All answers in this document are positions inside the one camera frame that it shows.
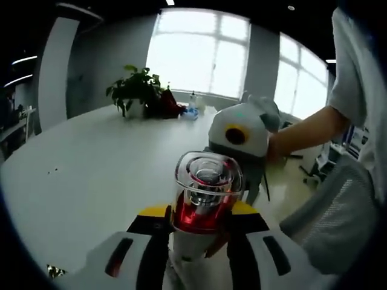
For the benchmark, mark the red bag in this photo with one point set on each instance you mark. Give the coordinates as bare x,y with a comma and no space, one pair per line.
167,104

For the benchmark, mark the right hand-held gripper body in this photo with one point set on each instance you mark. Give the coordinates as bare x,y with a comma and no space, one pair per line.
223,121

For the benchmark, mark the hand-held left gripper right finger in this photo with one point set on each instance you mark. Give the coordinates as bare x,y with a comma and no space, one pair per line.
242,259

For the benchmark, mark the blue cloth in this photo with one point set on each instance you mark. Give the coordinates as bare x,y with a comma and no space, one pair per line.
190,114

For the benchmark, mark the person's white shirt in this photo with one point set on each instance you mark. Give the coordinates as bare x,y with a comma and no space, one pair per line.
356,75

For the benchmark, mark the black office chair base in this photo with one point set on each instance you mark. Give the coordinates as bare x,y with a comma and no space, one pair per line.
314,173

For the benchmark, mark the white skincare bottle red collar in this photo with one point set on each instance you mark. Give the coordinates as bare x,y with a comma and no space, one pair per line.
205,217

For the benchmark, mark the small white spray bottle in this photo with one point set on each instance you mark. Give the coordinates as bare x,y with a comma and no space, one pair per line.
193,101

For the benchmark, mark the ceiling light strip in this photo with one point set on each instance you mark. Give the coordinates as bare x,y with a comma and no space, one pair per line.
25,59
18,81

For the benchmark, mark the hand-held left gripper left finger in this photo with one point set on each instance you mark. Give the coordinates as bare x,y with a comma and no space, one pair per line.
151,256

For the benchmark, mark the potted green plant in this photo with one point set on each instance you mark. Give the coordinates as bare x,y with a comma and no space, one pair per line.
136,87

